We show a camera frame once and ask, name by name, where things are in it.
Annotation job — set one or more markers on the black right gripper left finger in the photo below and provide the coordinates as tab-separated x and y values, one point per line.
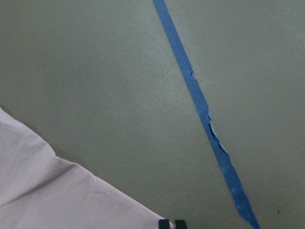
163	224

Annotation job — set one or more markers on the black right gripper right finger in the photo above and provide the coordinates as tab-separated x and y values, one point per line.
180	224

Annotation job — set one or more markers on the pink Snoopy t-shirt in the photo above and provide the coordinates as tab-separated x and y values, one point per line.
39	190

